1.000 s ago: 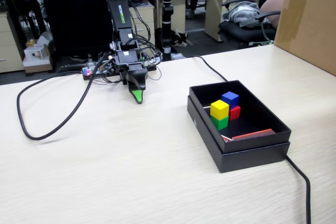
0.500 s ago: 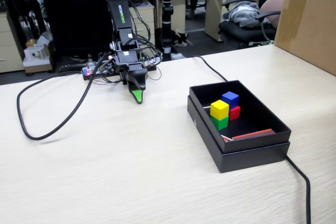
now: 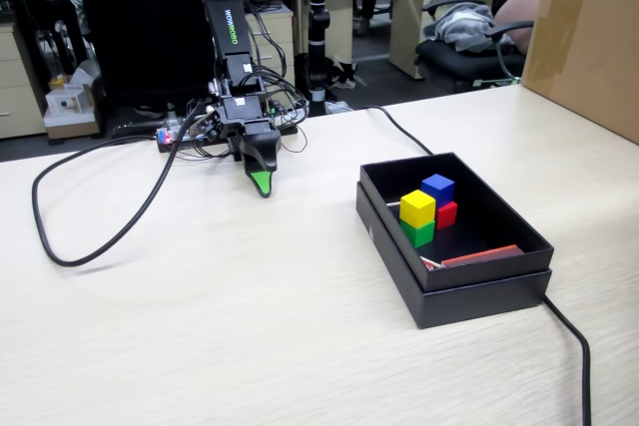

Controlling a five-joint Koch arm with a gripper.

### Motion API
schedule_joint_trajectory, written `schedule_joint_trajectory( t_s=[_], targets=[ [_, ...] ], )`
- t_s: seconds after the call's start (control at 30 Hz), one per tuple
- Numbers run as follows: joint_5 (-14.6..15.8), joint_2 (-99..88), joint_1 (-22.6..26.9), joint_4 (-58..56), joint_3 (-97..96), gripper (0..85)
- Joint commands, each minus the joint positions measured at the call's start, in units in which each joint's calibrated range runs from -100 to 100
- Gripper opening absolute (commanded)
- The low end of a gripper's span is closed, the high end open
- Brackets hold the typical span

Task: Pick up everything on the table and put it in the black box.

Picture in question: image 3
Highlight robot controller circuit board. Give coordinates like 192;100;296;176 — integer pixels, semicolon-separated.
156;127;190;146

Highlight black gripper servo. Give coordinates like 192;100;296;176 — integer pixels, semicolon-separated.
218;95;283;199

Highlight thick black camera cable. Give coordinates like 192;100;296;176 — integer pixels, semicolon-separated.
31;105;206;267

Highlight red wooden cube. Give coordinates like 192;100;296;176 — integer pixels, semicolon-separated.
434;200;459;230

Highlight green wooden cube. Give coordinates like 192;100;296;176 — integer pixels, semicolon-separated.
399;218;436;249

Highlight yellow wooden cube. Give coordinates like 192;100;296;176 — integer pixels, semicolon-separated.
398;189;437;228

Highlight grey crumpled clothing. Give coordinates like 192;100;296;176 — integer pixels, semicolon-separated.
431;1;513;53

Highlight small wrist camera board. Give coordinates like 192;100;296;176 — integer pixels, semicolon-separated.
192;114;222;143

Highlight black open box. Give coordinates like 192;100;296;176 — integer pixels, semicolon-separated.
354;181;553;331

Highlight black office chair with armrests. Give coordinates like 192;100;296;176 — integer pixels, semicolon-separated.
416;0;535;93

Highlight black white slippers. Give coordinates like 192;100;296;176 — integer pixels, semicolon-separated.
329;59;366;90

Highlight black vertical stand pole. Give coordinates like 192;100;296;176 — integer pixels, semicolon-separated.
307;0;331;118

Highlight orange red booklet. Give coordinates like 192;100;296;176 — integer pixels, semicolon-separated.
441;244;524;267

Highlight black box inner tray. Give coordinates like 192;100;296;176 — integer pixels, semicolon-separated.
358;150;556;293

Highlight black mesh office chair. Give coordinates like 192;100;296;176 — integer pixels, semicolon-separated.
68;0;217;141

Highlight black power strip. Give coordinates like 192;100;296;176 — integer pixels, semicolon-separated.
156;121;301;156

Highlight white product box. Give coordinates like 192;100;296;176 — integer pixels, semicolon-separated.
45;88;87;118

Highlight blue wooden cube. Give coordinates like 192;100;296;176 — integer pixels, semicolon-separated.
420;174;456;209

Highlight large brown cardboard box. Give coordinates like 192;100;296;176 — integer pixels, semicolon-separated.
520;0;639;146

